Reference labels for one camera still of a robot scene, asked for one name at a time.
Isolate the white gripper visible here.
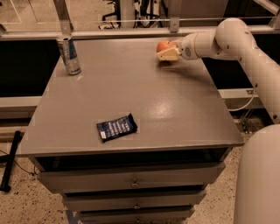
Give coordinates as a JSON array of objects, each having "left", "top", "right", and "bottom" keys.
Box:
[{"left": 157, "top": 32, "right": 202, "bottom": 61}]

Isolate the red apple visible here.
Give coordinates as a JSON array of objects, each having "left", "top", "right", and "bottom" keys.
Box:
[{"left": 157, "top": 40, "right": 177, "bottom": 53}]

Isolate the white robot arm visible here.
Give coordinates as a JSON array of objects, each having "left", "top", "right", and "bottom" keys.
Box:
[{"left": 157, "top": 17, "right": 280, "bottom": 224}]

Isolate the dark blue rxbar wrapper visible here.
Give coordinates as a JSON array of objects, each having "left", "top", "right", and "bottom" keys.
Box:
[{"left": 96, "top": 114, "right": 137, "bottom": 143}]

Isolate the grey drawer cabinet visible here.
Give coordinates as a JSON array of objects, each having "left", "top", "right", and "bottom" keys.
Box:
[{"left": 18, "top": 38, "right": 243, "bottom": 224}]

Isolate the silver blue energy drink can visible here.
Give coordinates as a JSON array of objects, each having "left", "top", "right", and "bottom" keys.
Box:
[{"left": 56, "top": 35, "right": 81, "bottom": 75}]

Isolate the top grey drawer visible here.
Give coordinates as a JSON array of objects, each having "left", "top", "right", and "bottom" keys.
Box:
[{"left": 38, "top": 162, "right": 225, "bottom": 193}]

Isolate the grey drawer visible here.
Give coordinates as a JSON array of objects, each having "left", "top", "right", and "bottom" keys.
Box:
[
  {"left": 80, "top": 206, "right": 194, "bottom": 224},
  {"left": 38, "top": 162, "right": 225, "bottom": 193},
  {"left": 63, "top": 190, "right": 206, "bottom": 212}
]

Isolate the middle grey drawer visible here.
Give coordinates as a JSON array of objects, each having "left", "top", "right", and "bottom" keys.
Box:
[{"left": 63, "top": 190, "right": 206, "bottom": 212}]

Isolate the bottom grey drawer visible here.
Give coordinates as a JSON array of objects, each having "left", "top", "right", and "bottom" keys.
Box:
[{"left": 80, "top": 206, "right": 194, "bottom": 224}]

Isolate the black bar on floor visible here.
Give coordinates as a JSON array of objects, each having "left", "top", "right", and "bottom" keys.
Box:
[{"left": 0, "top": 130, "right": 22, "bottom": 193}]

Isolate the white cable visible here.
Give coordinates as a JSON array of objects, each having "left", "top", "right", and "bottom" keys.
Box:
[{"left": 227, "top": 90, "right": 257, "bottom": 113}]

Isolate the grey metal railing frame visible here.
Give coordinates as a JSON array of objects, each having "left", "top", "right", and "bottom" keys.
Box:
[{"left": 0, "top": 0, "right": 279, "bottom": 40}]

